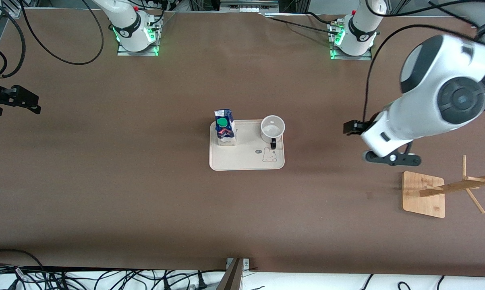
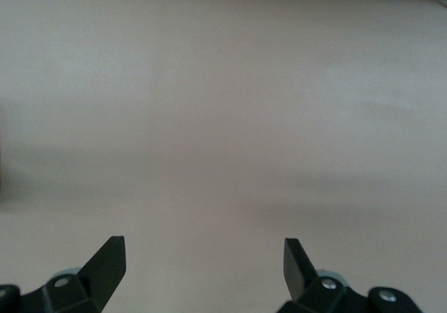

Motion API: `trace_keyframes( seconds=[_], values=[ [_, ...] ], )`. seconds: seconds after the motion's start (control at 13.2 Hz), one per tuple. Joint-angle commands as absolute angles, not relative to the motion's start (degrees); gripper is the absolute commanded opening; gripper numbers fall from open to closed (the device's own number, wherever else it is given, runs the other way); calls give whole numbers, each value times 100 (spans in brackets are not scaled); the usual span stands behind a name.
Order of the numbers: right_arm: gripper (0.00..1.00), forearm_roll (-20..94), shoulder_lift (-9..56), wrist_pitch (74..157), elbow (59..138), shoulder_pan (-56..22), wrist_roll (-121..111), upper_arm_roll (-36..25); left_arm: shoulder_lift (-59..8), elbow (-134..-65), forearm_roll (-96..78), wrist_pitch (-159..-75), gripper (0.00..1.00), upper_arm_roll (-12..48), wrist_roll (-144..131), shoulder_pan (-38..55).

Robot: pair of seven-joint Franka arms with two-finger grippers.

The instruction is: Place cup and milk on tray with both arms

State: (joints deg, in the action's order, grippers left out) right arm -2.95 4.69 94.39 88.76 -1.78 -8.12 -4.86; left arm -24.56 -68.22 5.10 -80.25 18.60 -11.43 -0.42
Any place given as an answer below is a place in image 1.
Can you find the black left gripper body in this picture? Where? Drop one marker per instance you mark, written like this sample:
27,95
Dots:
353,127

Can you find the white smiley face cup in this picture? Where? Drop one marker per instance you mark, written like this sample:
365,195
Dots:
272,129

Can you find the blue white milk carton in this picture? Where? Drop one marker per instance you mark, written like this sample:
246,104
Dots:
225,137

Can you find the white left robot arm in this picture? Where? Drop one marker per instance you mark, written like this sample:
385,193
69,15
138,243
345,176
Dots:
428,112

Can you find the beige rabbit print tray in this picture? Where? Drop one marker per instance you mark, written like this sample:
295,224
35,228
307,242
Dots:
246,159

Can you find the aluminium corner profile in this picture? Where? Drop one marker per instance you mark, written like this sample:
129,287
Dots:
13,14

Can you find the wooden mug stand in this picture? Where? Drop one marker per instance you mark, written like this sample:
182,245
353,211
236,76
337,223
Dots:
419,197

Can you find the brown table cover mat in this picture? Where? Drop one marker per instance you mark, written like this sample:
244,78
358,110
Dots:
242,221

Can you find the grey metal pole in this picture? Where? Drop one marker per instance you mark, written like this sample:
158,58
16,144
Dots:
232,278

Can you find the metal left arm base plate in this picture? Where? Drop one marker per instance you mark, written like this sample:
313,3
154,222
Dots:
351,57

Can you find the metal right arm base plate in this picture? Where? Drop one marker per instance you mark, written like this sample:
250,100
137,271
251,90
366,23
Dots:
137,53

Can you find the aluminium frame rail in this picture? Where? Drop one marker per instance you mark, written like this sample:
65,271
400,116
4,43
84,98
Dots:
248,5

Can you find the small metal bracket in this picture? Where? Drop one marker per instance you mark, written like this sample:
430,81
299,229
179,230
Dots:
246,264

